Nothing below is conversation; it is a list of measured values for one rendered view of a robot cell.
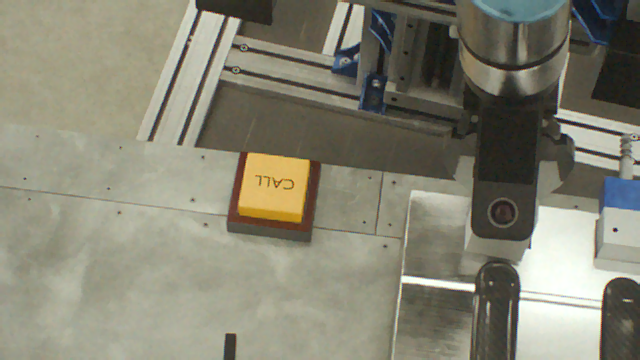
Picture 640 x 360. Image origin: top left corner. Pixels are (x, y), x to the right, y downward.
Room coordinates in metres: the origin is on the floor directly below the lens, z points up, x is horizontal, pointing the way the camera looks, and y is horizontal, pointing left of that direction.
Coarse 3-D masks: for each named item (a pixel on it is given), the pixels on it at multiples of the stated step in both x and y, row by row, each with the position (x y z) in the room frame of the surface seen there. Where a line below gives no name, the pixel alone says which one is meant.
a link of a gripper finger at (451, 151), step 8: (456, 128) 0.54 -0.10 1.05; (448, 136) 0.54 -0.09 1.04; (456, 136) 0.53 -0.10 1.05; (448, 144) 0.53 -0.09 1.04; (456, 144) 0.53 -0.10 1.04; (448, 152) 0.54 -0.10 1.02; (456, 152) 0.53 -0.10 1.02; (464, 152) 0.53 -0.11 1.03; (448, 160) 0.54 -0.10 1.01; (456, 160) 0.54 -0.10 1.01; (448, 168) 0.54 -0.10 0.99; (456, 168) 0.54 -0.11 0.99
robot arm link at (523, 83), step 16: (464, 48) 0.52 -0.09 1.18; (560, 48) 0.54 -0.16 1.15; (464, 64) 0.52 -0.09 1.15; (480, 64) 0.51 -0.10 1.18; (544, 64) 0.51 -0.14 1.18; (560, 64) 0.52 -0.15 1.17; (480, 80) 0.51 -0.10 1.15; (496, 80) 0.50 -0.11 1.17; (512, 80) 0.50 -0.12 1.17; (528, 80) 0.50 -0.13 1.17; (544, 80) 0.51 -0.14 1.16; (512, 96) 0.50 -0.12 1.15
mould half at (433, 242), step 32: (416, 192) 0.57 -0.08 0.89; (416, 224) 0.54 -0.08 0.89; (448, 224) 0.54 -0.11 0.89; (544, 224) 0.55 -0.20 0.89; (576, 224) 0.55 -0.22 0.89; (416, 256) 0.51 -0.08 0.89; (448, 256) 0.51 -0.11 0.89; (480, 256) 0.52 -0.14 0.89; (544, 256) 0.52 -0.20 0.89; (576, 256) 0.52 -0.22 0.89; (416, 288) 0.48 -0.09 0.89; (448, 288) 0.48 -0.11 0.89; (544, 288) 0.49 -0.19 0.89; (576, 288) 0.49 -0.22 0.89; (416, 320) 0.45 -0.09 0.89; (448, 320) 0.45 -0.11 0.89; (544, 320) 0.46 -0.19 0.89; (576, 320) 0.46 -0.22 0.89; (416, 352) 0.42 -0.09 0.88; (448, 352) 0.43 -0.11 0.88; (544, 352) 0.43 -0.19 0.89; (576, 352) 0.43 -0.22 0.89
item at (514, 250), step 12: (468, 216) 0.55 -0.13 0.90; (468, 228) 0.53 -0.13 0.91; (468, 240) 0.52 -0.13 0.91; (480, 240) 0.52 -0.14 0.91; (492, 240) 0.52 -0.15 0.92; (504, 240) 0.52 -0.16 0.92; (528, 240) 0.52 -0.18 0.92; (480, 252) 0.51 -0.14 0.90; (492, 252) 0.51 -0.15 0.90; (504, 252) 0.51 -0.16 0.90; (516, 252) 0.51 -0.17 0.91
